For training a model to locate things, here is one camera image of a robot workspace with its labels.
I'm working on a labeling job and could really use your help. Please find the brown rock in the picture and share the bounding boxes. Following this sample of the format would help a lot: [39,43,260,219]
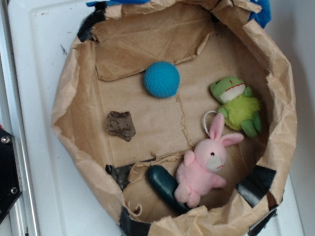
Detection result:
[106,111,136,142]

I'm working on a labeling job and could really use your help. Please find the brown paper-lined bin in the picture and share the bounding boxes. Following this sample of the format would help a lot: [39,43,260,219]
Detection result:
[52,0,297,236]

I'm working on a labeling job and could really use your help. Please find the blue dimpled ball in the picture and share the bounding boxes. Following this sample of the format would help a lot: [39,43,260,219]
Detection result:
[143,61,180,99]

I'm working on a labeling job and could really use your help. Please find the dark green oblong object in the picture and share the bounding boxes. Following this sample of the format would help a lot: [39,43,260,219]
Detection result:
[147,165,189,214]

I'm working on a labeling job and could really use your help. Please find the pink bunny plush toy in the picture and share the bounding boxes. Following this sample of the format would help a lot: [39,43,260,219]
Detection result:
[174,113,244,208]

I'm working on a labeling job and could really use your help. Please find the green frog plush toy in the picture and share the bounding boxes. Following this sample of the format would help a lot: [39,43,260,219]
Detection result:
[210,76,263,138]

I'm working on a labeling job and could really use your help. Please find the white tray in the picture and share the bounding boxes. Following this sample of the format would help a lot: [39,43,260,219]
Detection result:
[5,0,306,236]

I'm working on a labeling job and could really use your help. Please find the aluminium extrusion rail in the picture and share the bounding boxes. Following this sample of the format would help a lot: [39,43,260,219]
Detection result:
[0,0,41,236]

